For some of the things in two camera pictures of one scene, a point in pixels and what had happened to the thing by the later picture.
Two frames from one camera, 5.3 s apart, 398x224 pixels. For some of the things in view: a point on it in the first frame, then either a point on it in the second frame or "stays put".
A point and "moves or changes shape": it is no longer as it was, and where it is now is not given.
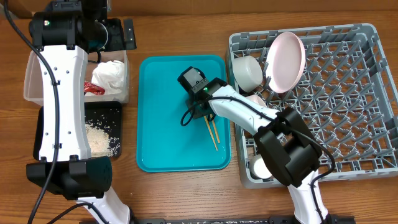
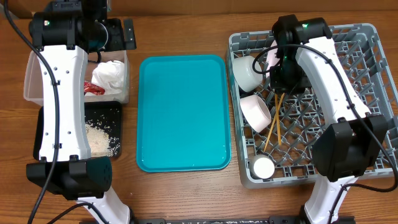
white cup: x=258 y=167 stays put
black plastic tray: x=107 y=114 stays put
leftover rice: x=100 y=143 stays put
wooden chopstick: x=205 y=117 moves or changes shape
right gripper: x=197 y=115 -> x=280 y=87
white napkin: x=109 y=75 stays put
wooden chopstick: x=215 y=129 -> x=276 y=101
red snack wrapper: x=92 y=88 stays put
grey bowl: x=247 y=73 stays put
